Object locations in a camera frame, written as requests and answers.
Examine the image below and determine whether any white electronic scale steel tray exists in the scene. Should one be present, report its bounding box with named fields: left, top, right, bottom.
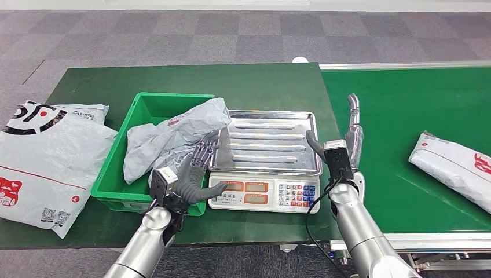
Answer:
left=207, top=110, right=324, bottom=214

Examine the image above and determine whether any green conveyor belt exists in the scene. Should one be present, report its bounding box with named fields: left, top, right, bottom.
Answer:
left=322, top=67, right=491, bottom=233

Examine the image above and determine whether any white mailer black ring logo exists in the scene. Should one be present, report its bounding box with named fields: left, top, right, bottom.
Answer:
left=3, top=100, right=110, bottom=136

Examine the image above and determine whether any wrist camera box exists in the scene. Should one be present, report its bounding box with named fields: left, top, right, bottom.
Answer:
left=149, top=167, right=179, bottom=206
left=323, top=139, right=355, bottom=181

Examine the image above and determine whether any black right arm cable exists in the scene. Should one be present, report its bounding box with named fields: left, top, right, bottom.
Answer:
left=305, top=176, right=343, bottom=278

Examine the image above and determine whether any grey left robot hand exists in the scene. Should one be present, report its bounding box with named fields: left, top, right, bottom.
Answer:
left=175, top=129, right=229, bottom=205

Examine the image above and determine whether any large white mailer red print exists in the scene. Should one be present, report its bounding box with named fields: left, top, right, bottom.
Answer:
left=0, top=119, right=119, bottom=239

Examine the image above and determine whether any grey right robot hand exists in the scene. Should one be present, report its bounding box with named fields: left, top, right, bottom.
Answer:
left=305, top=93, right=364, bottom=171

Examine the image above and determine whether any long grey parcel red print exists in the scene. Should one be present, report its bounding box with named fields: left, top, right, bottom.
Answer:
left=122, top=97, right=232, bottom=185

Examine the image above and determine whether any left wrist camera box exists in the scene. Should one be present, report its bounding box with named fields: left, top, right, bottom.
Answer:
left=149, top=167, right=179, bottom=206

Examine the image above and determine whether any green plastic crate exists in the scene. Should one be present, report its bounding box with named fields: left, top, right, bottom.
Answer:
left=91, top=92, right=218, bottom=217

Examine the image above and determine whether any plump white parcel red print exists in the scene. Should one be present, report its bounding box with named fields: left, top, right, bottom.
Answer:
left=408, top=131, right=491, bottom=214

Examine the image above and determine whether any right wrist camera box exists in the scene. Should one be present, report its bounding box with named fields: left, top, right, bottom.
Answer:
left=323, top=139, right=355, bottom=181

